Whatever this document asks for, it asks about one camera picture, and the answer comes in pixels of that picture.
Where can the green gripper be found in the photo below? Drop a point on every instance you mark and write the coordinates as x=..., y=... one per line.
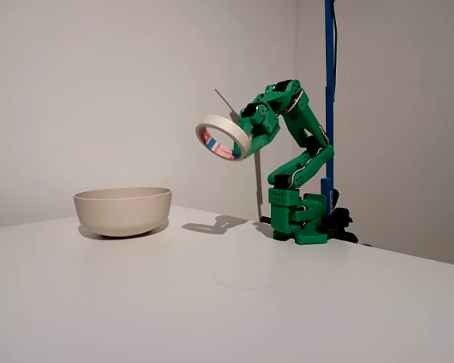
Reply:
x=258, y=139

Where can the white masking tape roll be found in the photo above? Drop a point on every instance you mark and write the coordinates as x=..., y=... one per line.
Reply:
x=227, y=126

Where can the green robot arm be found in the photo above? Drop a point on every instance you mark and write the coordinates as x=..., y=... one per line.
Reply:
x=310, y=125

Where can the black table clamp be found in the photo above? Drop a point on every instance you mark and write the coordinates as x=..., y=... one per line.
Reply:
x=340, y=221

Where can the beige round bowl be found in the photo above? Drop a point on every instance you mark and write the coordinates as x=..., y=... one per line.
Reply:
x=123, y=211

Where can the blue camera pole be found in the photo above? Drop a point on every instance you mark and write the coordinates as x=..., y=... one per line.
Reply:
x=330, y=75

